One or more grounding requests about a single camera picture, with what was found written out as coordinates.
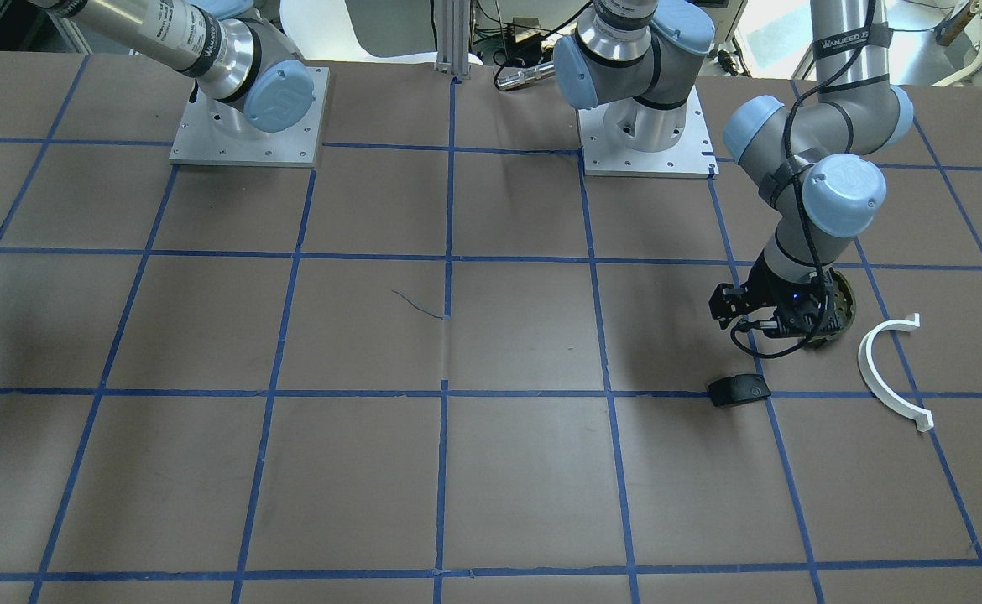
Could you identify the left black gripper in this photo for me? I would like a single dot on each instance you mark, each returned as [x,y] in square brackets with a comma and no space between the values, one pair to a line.
[763,288]

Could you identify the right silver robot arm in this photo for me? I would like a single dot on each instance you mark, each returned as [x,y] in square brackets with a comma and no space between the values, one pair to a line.
[236,57]

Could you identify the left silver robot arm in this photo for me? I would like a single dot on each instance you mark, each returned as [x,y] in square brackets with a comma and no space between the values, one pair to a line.
[809,161]

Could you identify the green brake shoe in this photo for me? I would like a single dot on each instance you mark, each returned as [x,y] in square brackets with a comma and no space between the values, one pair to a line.
[841,316]

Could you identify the black brake pad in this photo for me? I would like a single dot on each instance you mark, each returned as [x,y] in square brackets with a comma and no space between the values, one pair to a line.
[736,390]

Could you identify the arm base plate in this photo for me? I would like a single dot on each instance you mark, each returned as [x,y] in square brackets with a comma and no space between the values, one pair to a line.
[213,135]
[626,139]

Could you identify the aluminium frame post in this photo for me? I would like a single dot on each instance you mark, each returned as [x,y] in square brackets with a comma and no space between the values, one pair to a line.
[452,27]

